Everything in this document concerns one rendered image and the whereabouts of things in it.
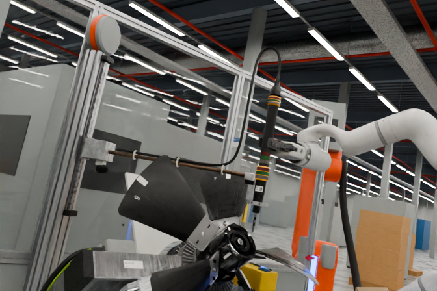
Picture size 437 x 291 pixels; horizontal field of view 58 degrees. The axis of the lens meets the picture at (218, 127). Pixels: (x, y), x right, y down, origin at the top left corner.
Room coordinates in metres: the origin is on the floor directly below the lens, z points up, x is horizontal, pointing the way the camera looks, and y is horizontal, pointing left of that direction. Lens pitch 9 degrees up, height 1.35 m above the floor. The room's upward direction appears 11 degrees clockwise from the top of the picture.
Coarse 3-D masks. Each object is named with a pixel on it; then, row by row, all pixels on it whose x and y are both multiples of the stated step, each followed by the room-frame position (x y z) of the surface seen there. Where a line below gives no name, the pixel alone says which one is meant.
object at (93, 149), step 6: (90, 138) 1.45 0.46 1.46; (84, 144) 1.46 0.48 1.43; (90, 144) 1.45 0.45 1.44; (96, 144) 1.44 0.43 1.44; (102, 144) 1.44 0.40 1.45; (108, 144) 1.45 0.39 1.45; (114, 144) 1.49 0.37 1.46; (84, 150) 1.46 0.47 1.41; (90, 150) 1.45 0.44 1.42; (96, 150) 1.44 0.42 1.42; (102, 150) 1.43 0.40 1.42; (108, 150) 1.45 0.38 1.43; (114, 150) 1.50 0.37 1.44; (84, 156) 1.45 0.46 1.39; (90, 156) 1.45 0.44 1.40; (96, 156) 1.44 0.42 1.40; (102, 156) 1.43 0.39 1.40; (108, 156) 1.46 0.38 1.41
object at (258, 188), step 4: (276, 80) 1.29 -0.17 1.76; (276, 84) 1.29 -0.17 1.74; (272, 88) 1.29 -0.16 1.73; (276, 88) 1.28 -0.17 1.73; (280, 88) 1.29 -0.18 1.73; (272, 92) 1.28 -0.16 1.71; (276, 92) 1.28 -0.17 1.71; (280, 92) 1.29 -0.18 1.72; (280, 96) 1.30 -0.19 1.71; (256, 180) 1.29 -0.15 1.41; (260, 180) 1.28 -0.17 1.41; (256, 184) 1.29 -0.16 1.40; (260, 184) 1.28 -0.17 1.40; (264, 184) 1.28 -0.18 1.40; (256, 188) 1.28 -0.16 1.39; (260, 188) 1.28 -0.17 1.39; (264, 188) 1.28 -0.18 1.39; (256, 192) 1.28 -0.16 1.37; (260, 192) 1.28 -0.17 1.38; (264, 192) 1.29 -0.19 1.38; (256, 196) 1.28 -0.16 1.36; (260, 196) 1.28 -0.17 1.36; (256, 200) 1.28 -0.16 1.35; (260, 200) 1.28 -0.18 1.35; (256, 208) 1.28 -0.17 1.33; (260, 208) 1.29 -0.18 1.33; (256, 212) 1.29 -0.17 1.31
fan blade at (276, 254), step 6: (258, 252) 1.31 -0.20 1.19; (264, 252) 1.35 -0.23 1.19; (270, 252) 1.41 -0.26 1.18; (276, 252) 1.45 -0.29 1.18; (282, 252) 1.48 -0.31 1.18; (270, 258) 1.28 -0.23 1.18; (276, 258) 1.32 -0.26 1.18; (282, 258) 1.36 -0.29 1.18; (288, 258) 1.42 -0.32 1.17; (294, 258) 1.47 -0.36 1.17; (288, 264) 1.32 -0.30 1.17; (294, 264) 1.36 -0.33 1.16; (300, 264) 1.43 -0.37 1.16; (300, 270) 1.34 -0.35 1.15; (306, 270) 1.39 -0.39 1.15; (306, 276) 1.32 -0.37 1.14; (312, 276) 1.37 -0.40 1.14
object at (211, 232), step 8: (200, 224) 1.21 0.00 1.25; (208, 224) 1.22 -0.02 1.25; (192, 232) 1.21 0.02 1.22; (200, 232) 1.21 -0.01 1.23; (208, 232) 1.22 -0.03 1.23; (216, 232) 1.22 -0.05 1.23; (192, 240) 1.21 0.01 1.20; (200, 240) 1.22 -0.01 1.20; (208, 240) 1.22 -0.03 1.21; (200, 248) 1.22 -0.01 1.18
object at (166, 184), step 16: (160, 160) 1.20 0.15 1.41; (144, 176) 1.17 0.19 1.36; (160, 176) 1.18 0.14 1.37; (176, 176) 1.20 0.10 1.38; (128, 192) 1.15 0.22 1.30; (144, 192) 1.16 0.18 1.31; (160, 192) 1.18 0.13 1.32; (176, 192) 1.19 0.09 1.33; (192, 192) 1.21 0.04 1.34; (128, 208) 1.14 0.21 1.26; (144, 208) 1.16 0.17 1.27; (160, 208) 1.18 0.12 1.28; (176, 208) 1.19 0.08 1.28; (192, 208) 1.20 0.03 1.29; (144, 224) 1.16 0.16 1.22; (160, 224) 1.18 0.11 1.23; (176, 224) 1.19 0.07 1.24; (192, 224) 1.20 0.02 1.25
